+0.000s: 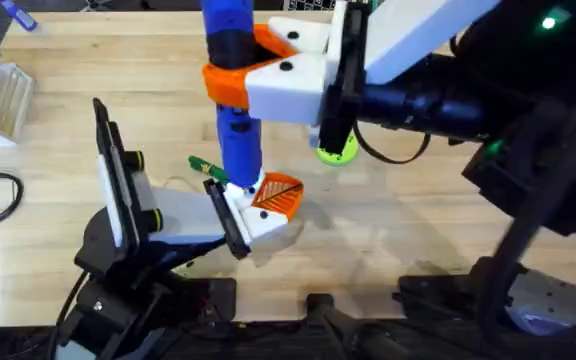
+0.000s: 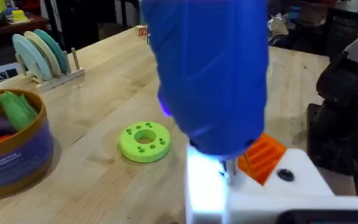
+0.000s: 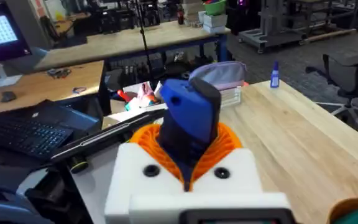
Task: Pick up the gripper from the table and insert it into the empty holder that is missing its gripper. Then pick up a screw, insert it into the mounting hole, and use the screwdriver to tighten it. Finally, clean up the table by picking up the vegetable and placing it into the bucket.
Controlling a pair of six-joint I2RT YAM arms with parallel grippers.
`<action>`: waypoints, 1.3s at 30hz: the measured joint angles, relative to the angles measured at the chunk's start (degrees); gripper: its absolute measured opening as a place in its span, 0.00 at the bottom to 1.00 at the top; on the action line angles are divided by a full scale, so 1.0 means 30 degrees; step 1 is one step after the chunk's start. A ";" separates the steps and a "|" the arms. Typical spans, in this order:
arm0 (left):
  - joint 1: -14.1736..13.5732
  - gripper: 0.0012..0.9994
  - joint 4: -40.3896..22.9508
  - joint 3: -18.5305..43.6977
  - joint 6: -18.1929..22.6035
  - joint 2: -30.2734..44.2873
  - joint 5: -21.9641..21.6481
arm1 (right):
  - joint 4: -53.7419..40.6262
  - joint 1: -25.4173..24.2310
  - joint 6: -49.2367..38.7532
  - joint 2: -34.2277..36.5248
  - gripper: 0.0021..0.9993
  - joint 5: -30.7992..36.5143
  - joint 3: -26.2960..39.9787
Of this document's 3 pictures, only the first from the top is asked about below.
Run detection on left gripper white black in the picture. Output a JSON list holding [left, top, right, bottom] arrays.
[[74, 172, 304, 279]]

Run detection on green toy vegetable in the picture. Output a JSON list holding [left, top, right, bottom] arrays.
[[187, 154, 230, 184]]

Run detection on green disc with holes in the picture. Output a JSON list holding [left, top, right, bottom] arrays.
[[315, 130, 360, 168]]

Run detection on clear ribbed plastic box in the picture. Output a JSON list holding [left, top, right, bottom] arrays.
[[0, 62, 37, 144]]

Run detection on wrist camera with yellow rings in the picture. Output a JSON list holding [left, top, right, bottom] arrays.
[[125, 148, 165, 234]]

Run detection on black rail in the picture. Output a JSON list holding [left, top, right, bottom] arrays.
[[0, 277, 576, 360]]

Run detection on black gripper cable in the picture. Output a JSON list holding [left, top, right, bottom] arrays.
[[351, 119, 432, 166]]

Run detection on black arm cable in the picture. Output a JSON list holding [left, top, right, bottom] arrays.
[[53, 269, 92, 360]]

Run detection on blue handled tool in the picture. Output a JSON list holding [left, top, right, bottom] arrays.
[[0, 0, 39, 33]]

